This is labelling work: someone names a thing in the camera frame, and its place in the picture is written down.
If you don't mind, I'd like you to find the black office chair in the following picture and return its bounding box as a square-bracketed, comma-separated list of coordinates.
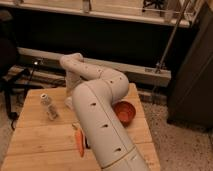
[0, 9, 32, 131]

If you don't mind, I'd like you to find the white ceramic cup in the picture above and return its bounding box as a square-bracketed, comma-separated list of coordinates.
[65, 96, 74, 110]

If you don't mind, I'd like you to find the metal pole stand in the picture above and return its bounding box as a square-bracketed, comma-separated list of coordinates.
[155, 0, 190, 74]

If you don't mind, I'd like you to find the orange bowl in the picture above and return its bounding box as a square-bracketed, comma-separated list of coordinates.
[113, 101, 136, 127]

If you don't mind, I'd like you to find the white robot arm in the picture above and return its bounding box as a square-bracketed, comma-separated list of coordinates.
[60, 53, 150, 171]

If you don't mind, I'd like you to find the black white striped cloth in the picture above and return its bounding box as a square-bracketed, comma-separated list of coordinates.
[84, 134, 90, 149]

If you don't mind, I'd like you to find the orange carrot toy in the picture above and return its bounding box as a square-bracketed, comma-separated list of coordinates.
[72, 125, 84, 157]

